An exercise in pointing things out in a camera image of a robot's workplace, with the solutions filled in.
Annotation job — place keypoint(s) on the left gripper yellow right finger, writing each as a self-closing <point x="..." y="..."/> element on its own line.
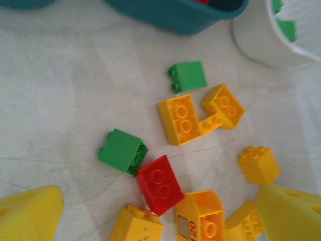
<point x="291" y="213"/>

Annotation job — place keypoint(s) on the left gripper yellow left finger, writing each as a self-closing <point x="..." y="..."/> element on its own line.
<point x="30" y="213"/>

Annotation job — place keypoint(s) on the green lego brick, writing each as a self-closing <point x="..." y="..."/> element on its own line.
<point x="189" y="76"/>
<point x="288" y="30"/>
<point x="277" y="6"/>
<point x="121" y="151"/>

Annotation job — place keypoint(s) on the red lego brick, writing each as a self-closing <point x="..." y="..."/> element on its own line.
<point x="200" y="1"/>
<point x="160" y="184"/>

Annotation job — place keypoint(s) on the yellow curved lego brick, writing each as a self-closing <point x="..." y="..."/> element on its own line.
<point x="244" y="221"/>

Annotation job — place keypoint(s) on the yellow lego brick with sticker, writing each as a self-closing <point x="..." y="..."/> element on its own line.
<point x="200" y="216"/>

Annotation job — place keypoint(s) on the small yellow lego brick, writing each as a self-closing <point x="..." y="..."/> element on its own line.
<point x="210" y="123"/>

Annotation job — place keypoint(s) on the white plastic container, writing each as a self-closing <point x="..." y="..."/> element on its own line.
<point x="263" y="37"/>

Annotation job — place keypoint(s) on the teal plastic container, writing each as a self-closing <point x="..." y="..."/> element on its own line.
<point x="175" y="15"/>

